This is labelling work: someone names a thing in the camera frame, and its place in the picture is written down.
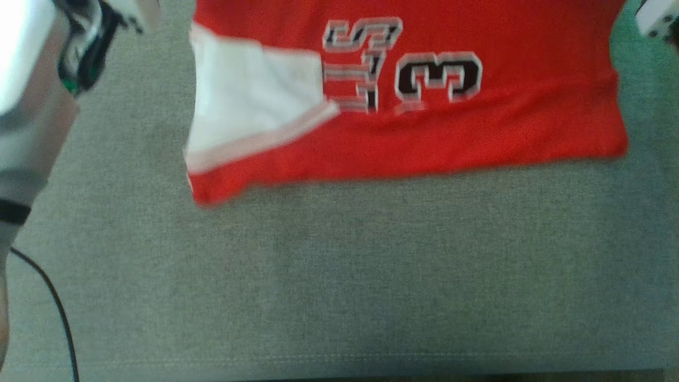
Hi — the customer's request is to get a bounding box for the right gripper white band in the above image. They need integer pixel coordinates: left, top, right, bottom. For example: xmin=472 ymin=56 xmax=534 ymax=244
xmin=635 ymin=0 xmax=679 ymax=40

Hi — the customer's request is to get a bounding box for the red Bulls basketball jersey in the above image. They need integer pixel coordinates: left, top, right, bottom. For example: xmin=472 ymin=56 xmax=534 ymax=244
xmin=183 ymin=0 xmax=629 ymax=207

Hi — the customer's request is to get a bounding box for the grey sofa seat cushion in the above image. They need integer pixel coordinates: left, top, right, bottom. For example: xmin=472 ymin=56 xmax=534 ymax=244
xmin=0 ymin=0 xmax=679 ymax=381

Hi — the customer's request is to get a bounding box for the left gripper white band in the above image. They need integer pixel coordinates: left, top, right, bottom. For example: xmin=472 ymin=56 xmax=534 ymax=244
xmin=103 ymin=0 xmax=162 ymax=35

